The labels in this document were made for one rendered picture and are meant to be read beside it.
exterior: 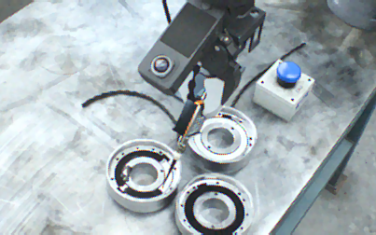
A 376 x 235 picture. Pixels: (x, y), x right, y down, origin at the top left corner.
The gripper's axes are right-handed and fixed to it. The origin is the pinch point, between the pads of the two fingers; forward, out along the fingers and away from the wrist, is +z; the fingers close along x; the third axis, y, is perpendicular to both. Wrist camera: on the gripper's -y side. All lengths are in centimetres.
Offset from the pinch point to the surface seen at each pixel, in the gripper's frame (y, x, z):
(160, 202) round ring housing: -8.9, -1.5, 10.3
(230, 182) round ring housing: -0.4, -7.2, 9.9
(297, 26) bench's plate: 38.7, 2.5, 13.4
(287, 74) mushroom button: 19.2, -4.4, 5.9
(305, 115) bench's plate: 20.2, -9.0, 13.3
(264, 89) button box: 17.0, -2.1, 9.2
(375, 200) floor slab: 75, -28, 93
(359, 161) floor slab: 86, -17, 93
